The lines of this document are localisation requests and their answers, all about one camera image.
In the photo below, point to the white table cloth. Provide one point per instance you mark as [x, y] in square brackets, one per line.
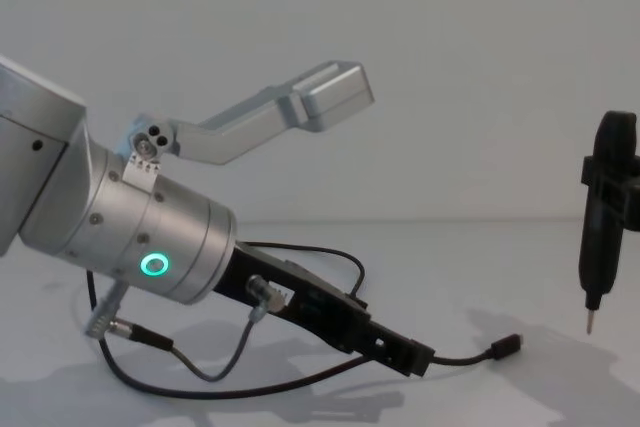
[500, 397]

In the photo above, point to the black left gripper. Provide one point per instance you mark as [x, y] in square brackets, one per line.
[320, 304]

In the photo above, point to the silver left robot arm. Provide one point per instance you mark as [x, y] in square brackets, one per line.
[125, 227]

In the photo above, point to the black screwdriver clamp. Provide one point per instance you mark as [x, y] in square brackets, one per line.
[622, 202]

